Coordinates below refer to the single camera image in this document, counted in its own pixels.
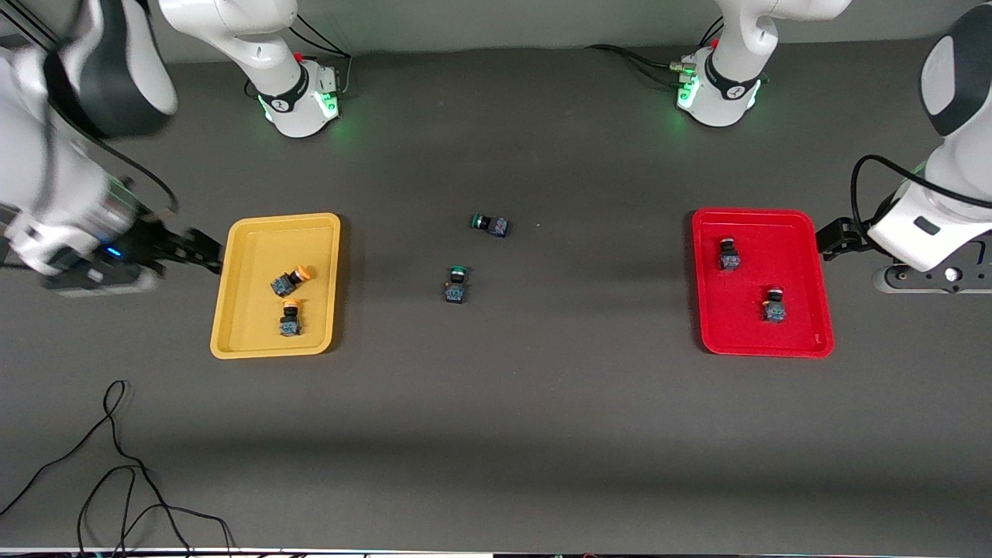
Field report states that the black right base cable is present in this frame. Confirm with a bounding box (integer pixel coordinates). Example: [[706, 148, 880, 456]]
[[291, 14, 354, 98]]

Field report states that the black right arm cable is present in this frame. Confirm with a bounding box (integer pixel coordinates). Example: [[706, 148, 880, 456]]
[[70, 116, 181, 216]]

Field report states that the black loose table cable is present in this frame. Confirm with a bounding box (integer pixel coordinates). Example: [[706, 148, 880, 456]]
[[76, 465, 233, 558], [0, 379, 195, 558]]

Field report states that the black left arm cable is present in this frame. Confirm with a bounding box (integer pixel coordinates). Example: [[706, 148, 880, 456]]
[[850, 154, 992, 233]]

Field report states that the black base cable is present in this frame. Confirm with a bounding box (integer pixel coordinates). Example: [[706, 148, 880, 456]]
[[585, 15, 725, 90], [291, 14, 354, 98]]

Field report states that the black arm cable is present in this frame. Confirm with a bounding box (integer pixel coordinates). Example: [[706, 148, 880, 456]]
[[850, 154, 992, 233], [70, 116, 181, 216]]

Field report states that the black left base cable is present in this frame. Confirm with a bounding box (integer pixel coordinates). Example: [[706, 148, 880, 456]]
[[585, 15, 725, 90]]

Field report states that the yellow plastic tray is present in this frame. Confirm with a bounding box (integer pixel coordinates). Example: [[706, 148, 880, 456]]
[[210, 212, 343, 360]]

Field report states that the red plastic tray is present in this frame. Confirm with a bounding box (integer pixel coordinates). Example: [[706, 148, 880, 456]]
[[691, 208, 835, 359]]

